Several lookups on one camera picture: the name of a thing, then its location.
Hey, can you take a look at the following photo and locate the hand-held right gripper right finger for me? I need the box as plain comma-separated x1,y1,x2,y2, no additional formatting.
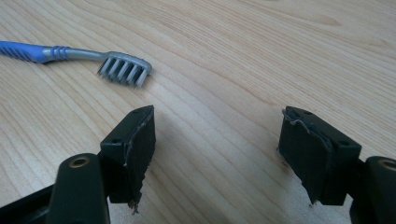
276,105,362,206

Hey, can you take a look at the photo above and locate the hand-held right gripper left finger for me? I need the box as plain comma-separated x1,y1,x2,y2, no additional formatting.
99,105,157,216

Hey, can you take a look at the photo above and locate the blue and grey toothbrush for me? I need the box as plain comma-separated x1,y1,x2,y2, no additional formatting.
0,40,153,88

